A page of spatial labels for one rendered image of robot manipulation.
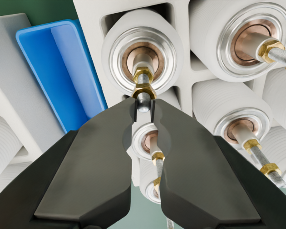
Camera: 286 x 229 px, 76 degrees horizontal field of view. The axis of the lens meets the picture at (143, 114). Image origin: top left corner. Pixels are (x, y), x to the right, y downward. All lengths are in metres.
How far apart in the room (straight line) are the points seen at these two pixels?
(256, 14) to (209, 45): 0.05
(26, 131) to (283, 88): 0.44
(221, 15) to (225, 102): 0.11
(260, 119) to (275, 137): 0.13
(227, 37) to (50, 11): 0.38
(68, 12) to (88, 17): 0.20
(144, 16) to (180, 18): 0.08
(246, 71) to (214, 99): 0.06
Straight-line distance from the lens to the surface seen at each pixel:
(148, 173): 0.34
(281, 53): 0.19
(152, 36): 0.20
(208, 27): 0.23
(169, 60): 0.21
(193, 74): 0.30
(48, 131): 0.46
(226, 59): 0.23
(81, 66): 0.50
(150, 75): 0.17
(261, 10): 0.23
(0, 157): 0.41
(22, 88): 0.42
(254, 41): 0.22
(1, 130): 0.42
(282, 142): 0.41
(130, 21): 0.21
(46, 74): 0.43
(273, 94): 0.36
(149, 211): 0.93
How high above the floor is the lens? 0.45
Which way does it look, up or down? 57 degrees down
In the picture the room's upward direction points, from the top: 179 degrees clockwise
